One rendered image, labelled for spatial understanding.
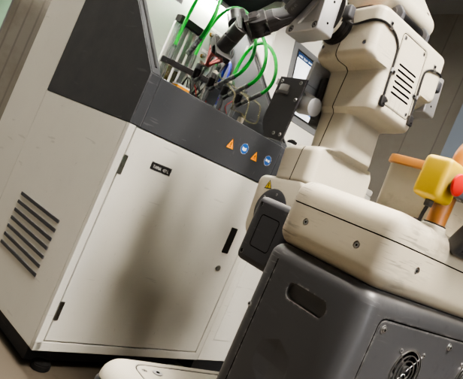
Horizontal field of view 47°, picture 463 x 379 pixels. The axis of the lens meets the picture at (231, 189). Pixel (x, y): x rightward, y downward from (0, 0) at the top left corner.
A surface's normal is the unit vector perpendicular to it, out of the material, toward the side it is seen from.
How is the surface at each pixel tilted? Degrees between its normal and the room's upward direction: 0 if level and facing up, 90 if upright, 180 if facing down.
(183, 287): 90
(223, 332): 90
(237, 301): 90
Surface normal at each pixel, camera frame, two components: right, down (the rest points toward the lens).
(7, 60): 0.55, 0.25
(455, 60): -0.73, -0.31
